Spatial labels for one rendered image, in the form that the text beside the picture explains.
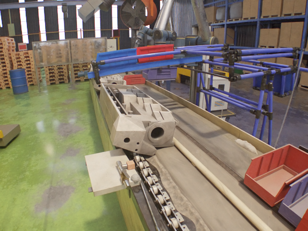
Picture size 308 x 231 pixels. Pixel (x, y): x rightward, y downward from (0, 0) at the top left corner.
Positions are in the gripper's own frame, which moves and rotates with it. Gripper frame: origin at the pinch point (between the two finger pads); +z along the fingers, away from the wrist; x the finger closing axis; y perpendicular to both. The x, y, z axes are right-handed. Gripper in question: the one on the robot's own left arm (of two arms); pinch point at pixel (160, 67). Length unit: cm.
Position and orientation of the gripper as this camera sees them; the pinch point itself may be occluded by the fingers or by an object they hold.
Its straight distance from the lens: 193.6
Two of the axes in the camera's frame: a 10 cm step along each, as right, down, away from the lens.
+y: -9.3, 1.3, -3.4
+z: 0.0, 9.3, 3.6
